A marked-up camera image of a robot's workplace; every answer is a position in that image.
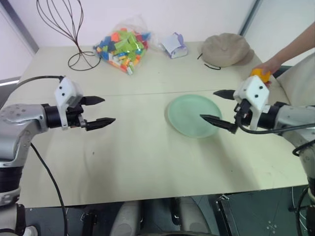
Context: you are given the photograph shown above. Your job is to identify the clear bag of colourful blocks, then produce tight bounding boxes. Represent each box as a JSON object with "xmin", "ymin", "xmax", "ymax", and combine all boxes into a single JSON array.
[{"xmin": 93, "ymin": 14, "xmax": 163, "ymax": 76}]

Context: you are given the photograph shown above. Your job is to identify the dark wire hat stand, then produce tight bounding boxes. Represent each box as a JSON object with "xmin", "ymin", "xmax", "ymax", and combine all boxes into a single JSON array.
[{"xmin": 36, "ymin": 0, "xmax": 101, "ymax": 71}]

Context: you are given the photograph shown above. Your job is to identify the thin black cord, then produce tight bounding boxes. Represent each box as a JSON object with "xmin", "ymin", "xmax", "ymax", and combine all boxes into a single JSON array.
[{"xmin": 196, "ymin": 53, "xmax": 221, "ymax": 71}]

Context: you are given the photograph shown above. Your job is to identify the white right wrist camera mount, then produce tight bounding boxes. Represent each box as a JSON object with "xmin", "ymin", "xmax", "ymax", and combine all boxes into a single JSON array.
[{"xmin": 233, "ymin": 75, "xmax": 270, "ymax": 131}]

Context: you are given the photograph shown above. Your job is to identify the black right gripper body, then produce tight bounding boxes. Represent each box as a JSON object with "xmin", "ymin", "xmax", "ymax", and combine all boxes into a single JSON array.
[{"xmin": 234, "ymin": 98, "xmax": 253, "ymax": 127}]

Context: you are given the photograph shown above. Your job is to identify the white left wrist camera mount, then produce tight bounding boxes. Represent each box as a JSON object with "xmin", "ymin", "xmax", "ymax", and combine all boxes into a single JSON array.
[{"xmin": 54, "ymin": 76, "xmax": 83, "ymax": 131}]

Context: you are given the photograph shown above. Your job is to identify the person's bare hand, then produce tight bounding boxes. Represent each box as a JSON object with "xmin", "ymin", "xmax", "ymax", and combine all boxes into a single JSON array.
[{"xmin": 254, "ymin": 58, "xmax": 283, "ymax": 87}]

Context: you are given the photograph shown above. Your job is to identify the beige flat cap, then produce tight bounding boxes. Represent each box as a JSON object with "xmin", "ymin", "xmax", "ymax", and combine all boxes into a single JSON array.
[{"xmin": 200, "ymin": 33, "xmax": 255, "ymax": 67}]

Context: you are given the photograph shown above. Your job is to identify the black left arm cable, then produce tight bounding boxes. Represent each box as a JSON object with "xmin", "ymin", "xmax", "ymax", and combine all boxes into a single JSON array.
[{"xmin": 7, "ymin": 75, "xmax": 68, "ymax": 236}]

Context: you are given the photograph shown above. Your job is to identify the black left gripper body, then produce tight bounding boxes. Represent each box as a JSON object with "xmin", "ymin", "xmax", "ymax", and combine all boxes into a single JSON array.
[{"xmin": 66, "ymin": 96, "xmax": 88, "ymax": 129}]

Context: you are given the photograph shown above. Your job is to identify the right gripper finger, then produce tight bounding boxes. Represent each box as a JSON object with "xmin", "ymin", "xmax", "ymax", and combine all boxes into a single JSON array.
[
  {"xmin": 199, "ymin": 114, "xmax": 239, "ymax": 135},
  {"xmin": 213, "ymin": 89, "xmax": 236, "ymax": 100}
]

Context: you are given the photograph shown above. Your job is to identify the pale green round plate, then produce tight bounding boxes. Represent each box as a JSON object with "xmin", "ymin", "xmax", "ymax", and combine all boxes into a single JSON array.
[{"xmin": 167, "ymin": 94, "xmax": 223, "ymax": 139}]

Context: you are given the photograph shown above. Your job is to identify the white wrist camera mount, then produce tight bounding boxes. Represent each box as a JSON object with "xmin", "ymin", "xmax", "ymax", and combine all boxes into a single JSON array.
[
  {"xmin": 233, "ymin": 75, "xmax": 270, "ymax": 131},
  {"xmin": 54, "ymin": 76, "xmax": 83, "ymax": 131}
]

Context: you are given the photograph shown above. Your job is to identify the white purple tissue pack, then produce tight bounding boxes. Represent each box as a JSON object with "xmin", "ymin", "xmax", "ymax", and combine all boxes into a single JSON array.
[{"xmin": 160, "ymin": 32, "xmax": 188, "ymax": 59}]

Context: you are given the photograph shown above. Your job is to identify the grey rounded robot leg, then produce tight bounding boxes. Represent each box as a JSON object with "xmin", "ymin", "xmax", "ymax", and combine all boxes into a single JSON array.
[
  {"xmin": 115, "ymin": 201, "xmax": 143, "ymax": 236},
  {"xmin": 178, "ymin": 196, "xmax": 213, "ymax": 236}
]

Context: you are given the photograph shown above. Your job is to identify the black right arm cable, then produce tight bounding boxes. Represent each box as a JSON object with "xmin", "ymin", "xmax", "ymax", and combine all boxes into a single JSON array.
[{"xmin": 233, "ymin": 112, "xmax": 315, "ymax": 157}]

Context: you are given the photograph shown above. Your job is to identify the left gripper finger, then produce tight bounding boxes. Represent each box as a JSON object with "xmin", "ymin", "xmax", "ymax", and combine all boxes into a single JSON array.
[
  {"xmin": 82, "ymin": 96, "xmax": 106, "ymax": 106},
  {"xmin": 86, "ymin": 118, "xmax": 117, "ymax": 132}
]

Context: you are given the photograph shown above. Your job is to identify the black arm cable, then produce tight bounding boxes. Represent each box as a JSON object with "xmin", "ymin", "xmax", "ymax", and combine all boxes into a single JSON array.
[
  {"xmin": 233, "ymin": 112, "xmax": 315, "ymax": 157},
  {"xmin": 7, "ymin": 75, "xmax": 68, "ymax": 236}
]

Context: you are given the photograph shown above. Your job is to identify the black metal frame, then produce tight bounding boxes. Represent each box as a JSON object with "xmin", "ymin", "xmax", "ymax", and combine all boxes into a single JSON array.
[{"xmin": 215, "ymin": 194, "xmax": 236, "ymax": 236}]

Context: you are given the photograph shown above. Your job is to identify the orange fruit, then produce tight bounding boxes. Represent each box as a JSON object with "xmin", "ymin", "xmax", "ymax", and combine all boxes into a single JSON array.
[{"xmin": 250, "ymin": 68, "xmax": 273, "ymax": 85}]

